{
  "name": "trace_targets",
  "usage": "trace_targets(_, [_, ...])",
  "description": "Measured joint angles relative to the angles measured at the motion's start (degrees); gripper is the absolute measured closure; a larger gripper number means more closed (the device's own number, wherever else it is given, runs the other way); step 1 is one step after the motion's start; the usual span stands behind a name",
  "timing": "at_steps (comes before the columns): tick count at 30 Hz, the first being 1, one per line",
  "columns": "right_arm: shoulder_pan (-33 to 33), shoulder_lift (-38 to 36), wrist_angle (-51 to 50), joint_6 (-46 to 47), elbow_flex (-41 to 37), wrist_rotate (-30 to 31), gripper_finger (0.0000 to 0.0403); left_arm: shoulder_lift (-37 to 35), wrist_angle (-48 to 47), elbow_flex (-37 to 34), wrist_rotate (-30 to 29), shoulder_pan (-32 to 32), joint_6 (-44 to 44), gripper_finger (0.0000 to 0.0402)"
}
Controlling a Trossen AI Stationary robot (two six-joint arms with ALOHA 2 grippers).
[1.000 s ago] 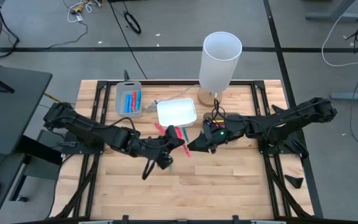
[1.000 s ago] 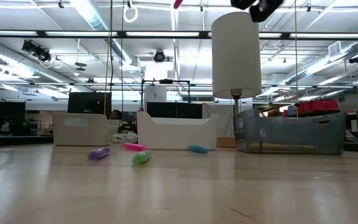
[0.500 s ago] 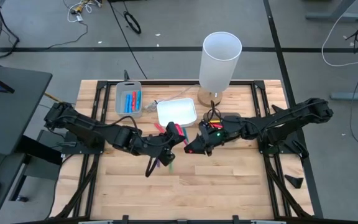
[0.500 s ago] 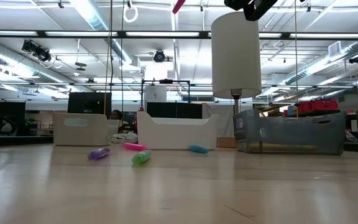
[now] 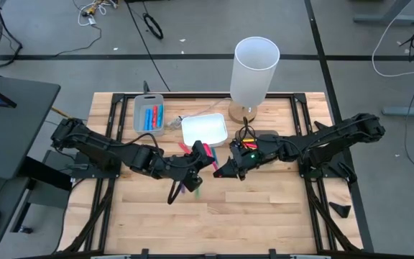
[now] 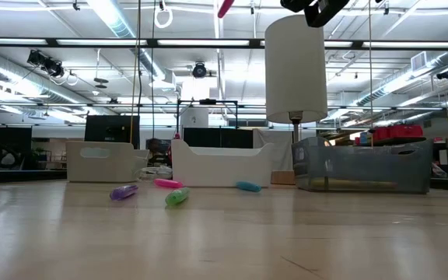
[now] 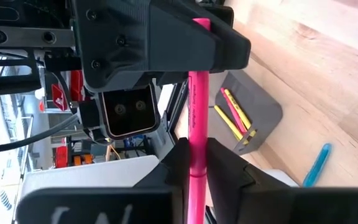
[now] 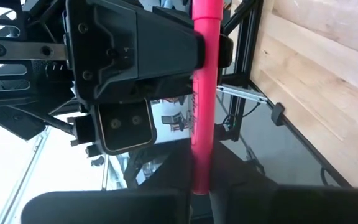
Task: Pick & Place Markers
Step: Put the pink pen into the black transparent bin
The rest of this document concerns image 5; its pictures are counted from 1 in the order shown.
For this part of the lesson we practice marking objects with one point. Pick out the dark grey desk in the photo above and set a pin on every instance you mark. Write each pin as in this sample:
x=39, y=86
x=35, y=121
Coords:
x=13, y=136

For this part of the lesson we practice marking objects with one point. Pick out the grey desk foot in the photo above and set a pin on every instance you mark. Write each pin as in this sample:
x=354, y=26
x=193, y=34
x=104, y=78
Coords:
x=386, y=18
x=408, y=111

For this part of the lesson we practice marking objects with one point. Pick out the red marker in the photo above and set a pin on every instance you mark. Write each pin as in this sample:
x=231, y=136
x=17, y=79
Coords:
x=155, y=116

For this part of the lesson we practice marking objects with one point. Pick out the white shade table lamp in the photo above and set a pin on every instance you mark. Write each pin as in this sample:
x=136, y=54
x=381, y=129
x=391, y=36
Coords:
x=252, y=82

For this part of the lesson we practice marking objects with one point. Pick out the white plastic bin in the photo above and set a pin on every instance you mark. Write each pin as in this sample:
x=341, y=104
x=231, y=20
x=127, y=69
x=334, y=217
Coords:
x=205, y=129

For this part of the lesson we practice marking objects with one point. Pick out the short pink marker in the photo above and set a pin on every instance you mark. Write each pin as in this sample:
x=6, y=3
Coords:
x=183, y=147

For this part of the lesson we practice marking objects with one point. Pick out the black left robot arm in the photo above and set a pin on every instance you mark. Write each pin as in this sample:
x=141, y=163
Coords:
x=99, y=147

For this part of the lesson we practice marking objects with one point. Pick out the light grey plastic bin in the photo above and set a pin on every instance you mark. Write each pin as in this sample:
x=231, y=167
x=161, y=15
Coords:
x=138, y=115

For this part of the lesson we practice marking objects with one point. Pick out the silver light bar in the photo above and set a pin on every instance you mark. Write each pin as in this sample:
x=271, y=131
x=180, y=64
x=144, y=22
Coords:
x=111, y=257
x=309, y=257

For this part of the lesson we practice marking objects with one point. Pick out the black aluminium table frame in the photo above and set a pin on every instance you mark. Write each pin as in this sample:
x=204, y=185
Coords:
x=207, y=95

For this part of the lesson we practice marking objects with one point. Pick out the black frame clamp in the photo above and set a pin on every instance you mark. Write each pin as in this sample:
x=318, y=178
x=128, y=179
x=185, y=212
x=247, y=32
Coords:
x=144, y=253
x=272, y=253

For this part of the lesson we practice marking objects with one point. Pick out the black triangular bracket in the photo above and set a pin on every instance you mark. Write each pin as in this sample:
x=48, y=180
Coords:
x=321, y=125
x=340, y=209

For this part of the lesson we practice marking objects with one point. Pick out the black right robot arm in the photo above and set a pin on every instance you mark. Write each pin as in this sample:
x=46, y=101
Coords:
x=329, y=140

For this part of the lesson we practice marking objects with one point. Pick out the green marker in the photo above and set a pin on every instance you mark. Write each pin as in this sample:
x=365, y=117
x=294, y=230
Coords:
x=197, y=195

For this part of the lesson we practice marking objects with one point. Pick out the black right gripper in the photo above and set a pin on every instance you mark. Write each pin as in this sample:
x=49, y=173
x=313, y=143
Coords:
x=246, y=160

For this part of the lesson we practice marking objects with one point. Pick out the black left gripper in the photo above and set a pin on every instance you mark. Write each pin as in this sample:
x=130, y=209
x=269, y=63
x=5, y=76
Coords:
x=180, y=167

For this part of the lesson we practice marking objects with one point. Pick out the purple marker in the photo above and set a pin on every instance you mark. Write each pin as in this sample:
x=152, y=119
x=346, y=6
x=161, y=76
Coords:
x=182, y=188

